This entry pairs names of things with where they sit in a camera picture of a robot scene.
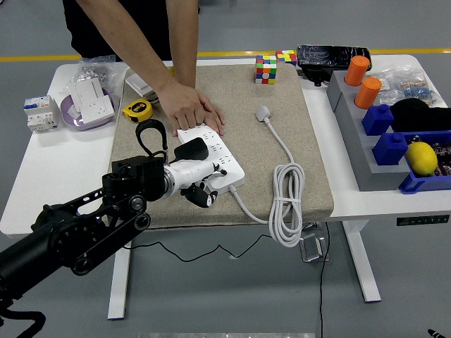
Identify white power strip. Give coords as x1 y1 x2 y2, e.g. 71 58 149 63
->
175 127 246 195

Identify multicoloured puzzle cube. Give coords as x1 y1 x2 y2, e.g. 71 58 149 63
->
254 54 278 85
275 49 298 67

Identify black plastic-wrapped device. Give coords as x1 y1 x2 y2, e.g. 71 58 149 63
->
296 44 372 87

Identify white circuit breaker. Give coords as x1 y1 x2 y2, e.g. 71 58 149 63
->
23 94 61 134

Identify grey stepped block holder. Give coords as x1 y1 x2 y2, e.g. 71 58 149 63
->
326 70 413 193

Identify clear bag of small parts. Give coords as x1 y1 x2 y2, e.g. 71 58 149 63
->
371 65 440 108

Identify white blank switch plate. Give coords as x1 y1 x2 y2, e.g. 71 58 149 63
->
68 77 106 113

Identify person's right hand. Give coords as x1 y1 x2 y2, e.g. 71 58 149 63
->
156 82 215 130

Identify blue plastic block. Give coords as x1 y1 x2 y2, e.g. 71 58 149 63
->
372 132 409 167
362 104 395 137

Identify white wall socket panel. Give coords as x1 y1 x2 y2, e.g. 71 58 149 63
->
80 96 116 125

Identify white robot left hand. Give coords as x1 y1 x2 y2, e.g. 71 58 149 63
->
174 158 228 208

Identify white wall switch panel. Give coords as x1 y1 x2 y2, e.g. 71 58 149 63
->
125 72 156 98

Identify person's left hand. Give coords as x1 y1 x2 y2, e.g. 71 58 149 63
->
173 107 226 137

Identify person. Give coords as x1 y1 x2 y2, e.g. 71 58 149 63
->
62 0 200 63

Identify dark circuit board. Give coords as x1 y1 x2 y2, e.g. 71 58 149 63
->
404 134 451 178

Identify thin black adapter cord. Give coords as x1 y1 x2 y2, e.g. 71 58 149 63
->
123 153 271 263

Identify black power adapter plug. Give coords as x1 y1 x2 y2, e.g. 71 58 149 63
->
173 137 209 163

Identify orange cylinder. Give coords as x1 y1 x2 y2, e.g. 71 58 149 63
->
344 55 371 87
354 77 383 110

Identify black table control panel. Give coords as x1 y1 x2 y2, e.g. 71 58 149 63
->
396 214 451 227

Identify blue plastic bin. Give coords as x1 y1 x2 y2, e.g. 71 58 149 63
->
398 130 451 195

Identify grey-brown fabric mat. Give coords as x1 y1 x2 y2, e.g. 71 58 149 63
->
109 63 335 229

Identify white power strip cord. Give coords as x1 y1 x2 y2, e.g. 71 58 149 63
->
228 104 306 248

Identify yellow lemon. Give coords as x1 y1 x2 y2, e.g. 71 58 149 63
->
404 141 439 176

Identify clear bag of screws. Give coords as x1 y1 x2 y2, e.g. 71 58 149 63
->
58 54 128 103

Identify black floor cable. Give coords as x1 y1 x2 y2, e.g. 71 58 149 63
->
297 221 331 338

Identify white table leg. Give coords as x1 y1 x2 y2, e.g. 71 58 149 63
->
107 230 134 320
342 220 382 303

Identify yellow tape measure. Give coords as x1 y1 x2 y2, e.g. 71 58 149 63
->
121 99 154 123

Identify purple bowl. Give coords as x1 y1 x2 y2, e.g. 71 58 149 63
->
59 87 117 132

